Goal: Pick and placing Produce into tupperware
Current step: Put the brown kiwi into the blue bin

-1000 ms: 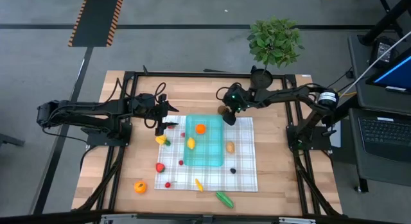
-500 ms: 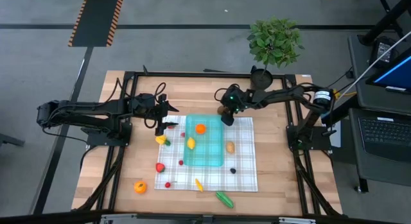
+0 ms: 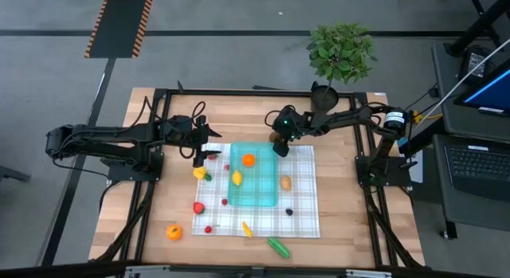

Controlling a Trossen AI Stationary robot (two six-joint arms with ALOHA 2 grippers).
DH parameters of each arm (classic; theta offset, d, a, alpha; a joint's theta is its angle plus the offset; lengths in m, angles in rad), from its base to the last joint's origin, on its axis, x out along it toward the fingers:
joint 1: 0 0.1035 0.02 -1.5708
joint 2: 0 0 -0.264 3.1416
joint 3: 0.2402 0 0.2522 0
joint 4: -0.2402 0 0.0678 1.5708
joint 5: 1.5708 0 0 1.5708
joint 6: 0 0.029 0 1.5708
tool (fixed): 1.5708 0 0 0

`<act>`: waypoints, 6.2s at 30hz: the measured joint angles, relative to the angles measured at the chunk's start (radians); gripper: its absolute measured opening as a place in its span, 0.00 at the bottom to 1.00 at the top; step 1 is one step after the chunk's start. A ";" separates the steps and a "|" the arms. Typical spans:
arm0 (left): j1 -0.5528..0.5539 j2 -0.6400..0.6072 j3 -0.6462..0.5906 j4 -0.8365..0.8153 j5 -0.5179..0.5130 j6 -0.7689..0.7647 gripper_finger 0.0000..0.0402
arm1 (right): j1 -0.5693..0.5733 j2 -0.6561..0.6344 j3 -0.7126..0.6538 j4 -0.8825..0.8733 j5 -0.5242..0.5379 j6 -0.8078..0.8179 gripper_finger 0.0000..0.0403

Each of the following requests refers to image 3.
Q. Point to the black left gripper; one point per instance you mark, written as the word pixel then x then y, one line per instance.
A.
pixel 181 130

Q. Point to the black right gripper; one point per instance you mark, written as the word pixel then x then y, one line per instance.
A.
pixel 289 124

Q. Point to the brown toy kiwi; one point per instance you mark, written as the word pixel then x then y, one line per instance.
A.
pixel 273 137

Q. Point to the yellow toy bell pepper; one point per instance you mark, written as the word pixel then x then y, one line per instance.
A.
pixel 199 173

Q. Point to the plain orange toy fruit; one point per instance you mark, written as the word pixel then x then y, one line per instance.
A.
pixel 248 160

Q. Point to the yellow toy lemon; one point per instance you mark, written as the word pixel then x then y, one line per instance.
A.
pixel 237 178

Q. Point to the tan toy potato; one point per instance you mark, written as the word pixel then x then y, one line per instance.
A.
pixel 285 182

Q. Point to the large red toy strawberry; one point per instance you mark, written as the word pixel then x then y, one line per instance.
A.
pixel 198 208

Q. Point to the red toy cherry with stem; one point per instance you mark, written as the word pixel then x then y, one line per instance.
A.
pixel 207 229

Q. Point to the dark toy blackberry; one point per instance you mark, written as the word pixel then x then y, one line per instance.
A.
pixel 289 212

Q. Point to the orange toy tangerine with leaf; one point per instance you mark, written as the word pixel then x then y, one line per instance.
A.
pixel 174 232

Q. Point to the green toy cucumber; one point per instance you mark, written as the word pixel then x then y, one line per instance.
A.
pixel 279 248

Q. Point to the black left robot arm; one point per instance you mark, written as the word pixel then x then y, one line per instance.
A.
pixel 99 134

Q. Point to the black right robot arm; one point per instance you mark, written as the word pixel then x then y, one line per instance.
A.
pixel 346 116

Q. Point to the teal translucent plastic container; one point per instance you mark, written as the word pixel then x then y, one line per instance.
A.
pixel 259 186

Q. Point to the potted green plant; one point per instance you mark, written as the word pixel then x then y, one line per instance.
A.
pixel 340 53

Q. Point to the yellow toy banana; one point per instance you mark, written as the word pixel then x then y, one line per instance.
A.
pixel 247 229

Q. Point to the white plaid cloth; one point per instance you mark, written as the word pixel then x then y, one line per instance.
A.
pixel 299 222

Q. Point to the yellow power plug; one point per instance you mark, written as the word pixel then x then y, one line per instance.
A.
pixel 417 117

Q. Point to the hazard-striped black floor mat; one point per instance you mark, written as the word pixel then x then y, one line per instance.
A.
pixel 119 23

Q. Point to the black laptop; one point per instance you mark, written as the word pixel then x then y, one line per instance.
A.
pixel 478 162

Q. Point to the black power adapter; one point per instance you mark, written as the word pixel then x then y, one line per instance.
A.
pixel 474 65

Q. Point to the white slanted pole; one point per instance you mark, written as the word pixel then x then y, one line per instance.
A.
pixel 478 69

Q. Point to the grey furniture leg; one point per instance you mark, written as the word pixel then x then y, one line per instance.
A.
pixel 14 175

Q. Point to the monitor with blue screen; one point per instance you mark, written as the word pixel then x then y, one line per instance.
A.
pixel 494 95

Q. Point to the black stand legs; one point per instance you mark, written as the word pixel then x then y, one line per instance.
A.
pixel 478 27

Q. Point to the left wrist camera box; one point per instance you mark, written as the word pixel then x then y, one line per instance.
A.
pixel 198 160

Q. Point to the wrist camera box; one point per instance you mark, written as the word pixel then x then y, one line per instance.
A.
pixel 281 148
pixel 198 160

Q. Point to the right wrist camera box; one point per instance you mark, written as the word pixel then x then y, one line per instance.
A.
pixel 281 148

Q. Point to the black aluminium table frame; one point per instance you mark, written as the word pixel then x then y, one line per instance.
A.
pixel 223 91

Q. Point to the silver camera mount bar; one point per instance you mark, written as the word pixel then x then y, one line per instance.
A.
pixel 255 272

